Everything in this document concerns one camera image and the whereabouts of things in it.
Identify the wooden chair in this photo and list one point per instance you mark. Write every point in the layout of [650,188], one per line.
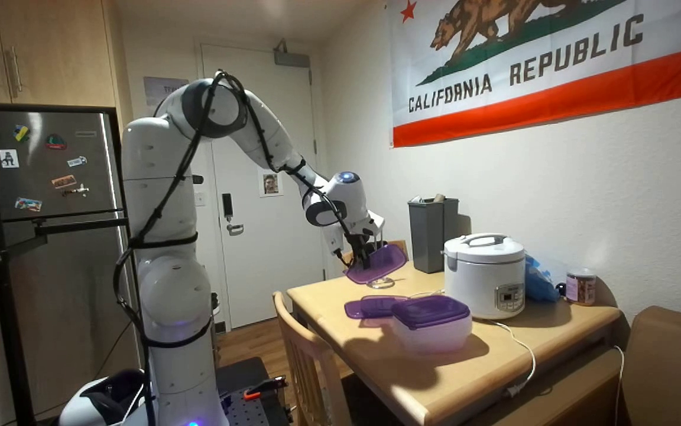
[309,369]

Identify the blue striped fridge magnet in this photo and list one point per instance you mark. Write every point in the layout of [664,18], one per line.
[27,204]

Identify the clear lunch box purple lid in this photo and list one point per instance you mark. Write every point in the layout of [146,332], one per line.
[431,332]

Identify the white and black helmet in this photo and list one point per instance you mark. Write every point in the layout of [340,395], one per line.
[94,404]

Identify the purple cloth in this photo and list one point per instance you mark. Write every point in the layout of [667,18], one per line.
[366,309]
[390,263]

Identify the small white fridge magnet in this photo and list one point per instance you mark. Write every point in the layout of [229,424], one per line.
[76,162]

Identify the red orange fridge magnet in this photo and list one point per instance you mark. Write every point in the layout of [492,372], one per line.
[62,182]

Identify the yellow fridge magnet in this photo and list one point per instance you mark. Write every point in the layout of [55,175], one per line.
[22,133]

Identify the grey door closer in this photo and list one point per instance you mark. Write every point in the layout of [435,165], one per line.
[293,58]

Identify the round dark fridge magnet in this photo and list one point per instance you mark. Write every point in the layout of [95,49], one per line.
[55,143]

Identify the brown sofa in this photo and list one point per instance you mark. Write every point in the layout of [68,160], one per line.
[673,369]

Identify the white square fridge magnet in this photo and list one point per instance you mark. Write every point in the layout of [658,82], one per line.
[8,156]

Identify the white rice cooker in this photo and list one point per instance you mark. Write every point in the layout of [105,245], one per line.
[483,275]

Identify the small photo on door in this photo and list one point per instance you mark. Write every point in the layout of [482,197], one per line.
[271,182]

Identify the black door keypad lock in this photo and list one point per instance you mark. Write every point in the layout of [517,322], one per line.
[229,206]

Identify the California Republic flag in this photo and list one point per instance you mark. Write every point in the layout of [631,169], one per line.
[554,109]

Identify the wooden wall cabinets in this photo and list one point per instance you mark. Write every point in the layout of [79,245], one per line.
[57,49]

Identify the paper sheet on wall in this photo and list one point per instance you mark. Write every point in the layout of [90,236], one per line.
[159,85]

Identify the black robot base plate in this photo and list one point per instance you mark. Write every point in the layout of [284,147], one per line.
[238,405]

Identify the blue plastic bag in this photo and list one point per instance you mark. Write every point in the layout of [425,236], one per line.
[542,284]

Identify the white door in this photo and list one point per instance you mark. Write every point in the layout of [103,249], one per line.
[271,262]

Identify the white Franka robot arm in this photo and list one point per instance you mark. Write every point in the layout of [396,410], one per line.
[172,315]

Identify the dark grey tall container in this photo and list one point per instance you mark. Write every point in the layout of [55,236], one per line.
[431,237]

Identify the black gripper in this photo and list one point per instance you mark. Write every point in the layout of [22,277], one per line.
[362,240]

